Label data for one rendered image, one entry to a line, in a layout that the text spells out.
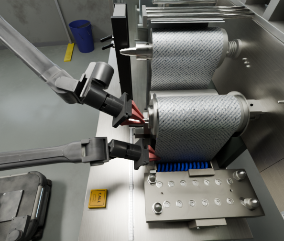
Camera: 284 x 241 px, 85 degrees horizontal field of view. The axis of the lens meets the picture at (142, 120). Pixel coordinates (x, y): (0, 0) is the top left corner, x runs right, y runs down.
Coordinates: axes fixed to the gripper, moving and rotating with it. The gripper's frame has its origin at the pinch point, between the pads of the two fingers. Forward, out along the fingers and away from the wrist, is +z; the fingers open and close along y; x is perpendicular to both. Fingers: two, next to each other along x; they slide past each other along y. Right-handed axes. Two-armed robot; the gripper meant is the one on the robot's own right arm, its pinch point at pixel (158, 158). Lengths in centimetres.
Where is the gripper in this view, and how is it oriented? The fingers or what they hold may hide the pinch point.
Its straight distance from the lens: 62.0
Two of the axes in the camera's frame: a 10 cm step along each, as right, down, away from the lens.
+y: 0.4, 7.9, -6.2
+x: 5.0, -5.5, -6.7
